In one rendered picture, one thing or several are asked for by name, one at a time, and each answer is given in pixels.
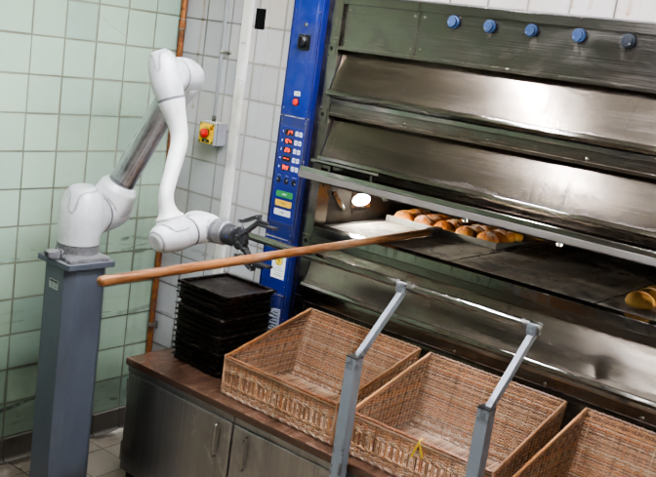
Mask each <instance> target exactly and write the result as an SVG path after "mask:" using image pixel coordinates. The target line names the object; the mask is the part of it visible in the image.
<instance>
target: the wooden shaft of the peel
mask: <svg viewBox="0 0 656 477"><path fill-rule="evenodd" d="M429 235H431V231H430V230H429V229H428V228H427V229H420V230H413V231H406V232H400V233H393V234H387V235H380V236H373V237H366V238H359V239H352V240H346V241H339V242H332V243H325V244H319V245H312V246H305V247H299V248H292V249H285V250H278V251H271V252H264V253H257V254H251V255H244V256H237V257H231V258H218V259H211V260H204V261H198V262H191V263H184V264H177V265H170V266H163V267H156V268H151V269H144V270H137V271H130V272H123V273H116V274H109V275H103V276H100V277H98V279H97V283H98V285H99V286H101V287H104V286H111V285H117V284H124V283H130V282H136V281H142V280H148V279H155V278H161V277H167V276H174V275H180V274H187V273H192V272H198V271H205V270H211V269H218V268H224V267H230V266H236V265H242V264H248V263H255V262H261V261H268V260H274V259H280V258H291V257H298V256H304V255H310V254H317V253H323V252H330V251H336V250H341V249H348V248H354V247H361V246H367V245H373V244H380V243H386V242H392V241H398V240H404V239H411V238H417V237H424V236H429Z"/></svg>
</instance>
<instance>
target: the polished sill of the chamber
mask: <svg viewBox="0 0 656 477"><path fill-rule="evenodd" d="M312 235H314V236H317V237H320V238H324V239H327V240H330V241H334V242H339V241H346V240H352V239H359V238H366V237H363V236H360V235H356V234H353V233H349V232H346V231H343V230H340V229H336V228H333V227H329V226H326V225H315V226H314V227H313V233H312ZM355 248H356V249H359V250H363V251H366V252H369V253H373V254H376V255H379V256H383V257H386V258H392V259H395V260H398V261H402V262H405V263H408V264H412V265H415V266H418V267H422V268H424V269H427V270H431V271H434V272H437V273H441V274H444V275H447V276H451V277H454V278H457V279H461V280H464V281H467V282H471V283H474V284H476V285H479V286H483V287H486V288H489V289H493V290H496V291H499V292H503V293H506V294H509V295H513V296H516V297H519V298H525V299H528V300H532V301H535V302H538V303H541V304H544V305H547V306H551V307H554V308H557V309H561V310H564V311H567V312H571V313H574V314H577V315H581V316H584V317H587V318H591V319H594V320H596V321H600V322H603V323H606V324H610V325H613V326H616V327H620V328H623V329H626V330H630V331H633V332H636V333H640V334H643V335H646V336H649V337H653V338H656V321H653V320H650V319H646V318H643V317H639V316H636V315H633V314H630V313H626V312H623V311H620V310H616V309H613V308H609V307H606V306H602V305H599V304H595V303H592V302H588V301H585V300H582V299H578V298H573V297H570V296H566V295H563V294H559V293H556V292H552V291H549V290H546V289H542V288H539V287H535V286H532V285H528V284H525V283H521V282H518V281H514V280H512V279H509V278H505V277H502V276H498V275H495V274H491V273H488V272H484V271H481V270H477V269H474V268H471V267H467V266H464V265H460V264H458V263H454V262H451V261H447V260H444V259H440V258H435V257H431V256H428V255H424V254H421V253H417V252H414V251H410V250H407V249H403V248H400V247H397V246H394V245H391V244H387V243H380V244H373V245H367V246H361V247H355Z"/></svg>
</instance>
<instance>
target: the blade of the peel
mask: <svg viewBox="0 0 656 477"><path fill-rule="evenodd" d="M386 221H390V222H394V223H398V224H401V225H405V226H409V227H413V228H416V229H426V227H431V226H430V225H426V224H422V223H418V222H415V221H412V220H408V219H401V218H397V217H395V216H394V215H387V217H386ZM441 235H442V236H445V237H449V238H453V239H457V240H460V241H464V242H468V243H472V244H475V245H478V246H482V247H486V248H490V249H493V250H499V249H504V248H507V247H512V246H517V245H522V244H527V243H532V242H533V241H530V240H526V239H523V240H522V241H521V242H513V243H494V242H490V241H486V240H483V239H479V238H475V237H471V236H468V235H464V234H461V233H457V232H453V231H449V230H445V229H442V233H441Z"/></svg>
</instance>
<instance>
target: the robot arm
mask: <svg viewBox="0 0 656 477"><path fill-rule="evenodd" d="M148 75H149V79H150V83H151V87H152V91H153V93H154V95H155V98H154V100H153V101H152V103H151V105H150V107H149V108H148V110H147V112H146V114H145V115H144V117H143V120H142V121H141V123H140V125H139V127H138V128H137V129H136V131H135V133H134V134H133V136H132V138H131V140H130V141H129V143H128V145H127V147H126V148H125V150H124V152H123V154H122V155H121V157H120V159H119V161H118V162H117V164H116V166H115V168H114V169H113V171H112V173H111V174H109V175H106V176H103V177H102V178H101V179H100V180H99V182H98V183H97V184H96V185H92V184H89V183H75V184H73V185H71V186H70V187H69V188H68V189H67V190H66V191H65V192H64V194H63V196H62V198H61V202H60V207H59V214H58V228H57V234H58V238H57V246H56V247H55V248H54V249H46V250H44V255H45V257H46V258H57V259H59V260H61V261H64V262H65V263H66V264H69V265H74V264H79V263H89V262H99V261H110V257H109V256H106V255H103V254H101V253H100V238H101V235H103V233H104V232H107V231H109V230H112V229H114V228H117V227H119V226H121V225H122V224H124V223H125V222H126V221H127V220H128V219H129V217H130V216H131V214H132V212H133V205H134V202H135V199H136V197H137V193H136V189H135V184H136V183H137V181H138V179H139V178H140V176H141V174H142V172H143V171H144V168H145V167H146V165H147V163H148V161H149V160H150V158H151V156H152V154H153V153H154V151H155V149H156V148H157V146H158V144H159V142H160V141H161V140H162V138H163V137H164V135H165V133H166V131H167V130H168V128H169V131H170V136H171V142H170V148H169V152H168V156H167V160H166V163H165V167H164V171H163V175H162V179H161V181H160V185H159V191H158V211H159V214H158V218H157V219H156V221H155V226H154V227H153V228H152V229H151V230H150V232H149V234H148V242H149V245H150V246H151V248H152V249H153V250H155V251H156V252H158V253H174V252H178V251H182V250H185V249H187V248H189V247H191V246H193V245H197V244H205V243H209V242H213V243H215V244H219V245H222V246H225V245H229V246H231V247H234V248H235V249H236V252H235V254H233V256H234V257H237V256H243V255H242V253H241V252H243V254H244V255H251V252H250V250H249V249H250V248H249V247H248V244H249V233H250V232H252V230H254V229H255V228H256V227H258V226H259V227H262V228H266V229H269V230H278V227H274V226H271V225H269V222H267V221H264V220H262V217H263V215H255V216H252V217H249V218H246V219H239V220H238V222H239V226H236V225H234V224H233V223H232V222H230V221H227V220H224V219H219V218H218V217H217V216H215V215H213V214H210V213H206V212H202V211H191V212H188V213H186V214H185V215H184V214H183V213H181V212H180V211H179V210H178V209H177V207H176V205H175V201H174V192H175V187H176V184H177V181H178V177H179V174H180V171H181V168H182V164H183V161H184V159H185V153H186V149H187V142H188V128H187V120H186V110H185V107H186V105H187V104H188V103H189V102H190V101H191V99H192V98H193V97H194V96H195V95H196V94H197V93H198V92H199V91H200V90H201V88H202V86H203V84H204V80H205V76H204V72H203V69H202V68H201V66H200V65H199V64H198V63H196V62H195V61H194V60H191V59H187V58H176V57H175V55H174V54H173V53H172V52H171V51H170V50H167V49H162V50H158V51H155V52H152V53H150V56H149V57H148ZM255 219H256V221H255V222H254V223H252V224H251V225H249V226H248V227H247V228H244V227H243V225H244V224H245V223H246V222H250V221H253V220H255ZM240 251H241V252H240ZM243 265H244V266H245V267H246V268H247V269H248V270H249V271H255V270H256V268H259V269H263V268H266V269H271V268H273V266H272V265H269V264H266V263H263V262H255V263H248V264H243Z"/></svg>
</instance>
